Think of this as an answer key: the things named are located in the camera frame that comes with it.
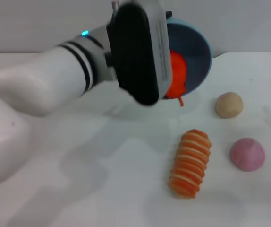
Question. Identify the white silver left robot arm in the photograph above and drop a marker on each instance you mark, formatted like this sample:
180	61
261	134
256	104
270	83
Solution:
43	78

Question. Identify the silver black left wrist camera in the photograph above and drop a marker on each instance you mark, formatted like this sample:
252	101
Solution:
135	52

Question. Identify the orange toy fruit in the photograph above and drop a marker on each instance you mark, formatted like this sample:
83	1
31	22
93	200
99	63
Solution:
178	75

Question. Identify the pink round bun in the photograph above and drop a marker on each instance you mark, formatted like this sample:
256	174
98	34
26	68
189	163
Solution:
247	154

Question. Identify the beige round bun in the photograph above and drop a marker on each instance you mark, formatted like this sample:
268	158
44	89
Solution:
229	105

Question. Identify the blue bowl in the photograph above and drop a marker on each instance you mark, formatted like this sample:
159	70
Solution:
197	54

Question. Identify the orange white striped bread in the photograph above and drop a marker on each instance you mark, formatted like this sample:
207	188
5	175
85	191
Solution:
189	163

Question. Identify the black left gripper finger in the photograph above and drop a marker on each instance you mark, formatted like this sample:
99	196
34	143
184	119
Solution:
169	14

